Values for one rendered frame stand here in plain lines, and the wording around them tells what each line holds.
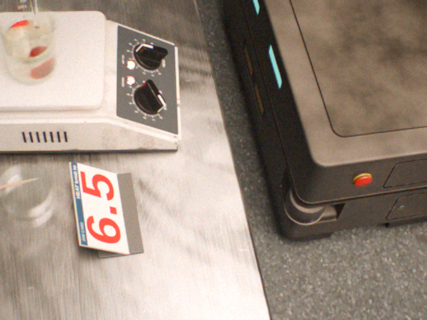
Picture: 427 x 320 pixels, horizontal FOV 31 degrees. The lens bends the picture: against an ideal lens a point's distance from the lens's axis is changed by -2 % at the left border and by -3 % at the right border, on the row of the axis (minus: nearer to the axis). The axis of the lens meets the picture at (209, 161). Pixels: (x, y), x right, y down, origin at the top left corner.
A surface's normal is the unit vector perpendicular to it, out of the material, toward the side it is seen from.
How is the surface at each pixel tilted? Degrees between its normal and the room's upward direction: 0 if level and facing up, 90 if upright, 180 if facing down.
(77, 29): 0
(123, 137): 90
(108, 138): 90
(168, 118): 30
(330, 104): 0
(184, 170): 0
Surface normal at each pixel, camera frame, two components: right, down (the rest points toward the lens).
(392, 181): 0.19, 0.86
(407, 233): 0.07, -0.50
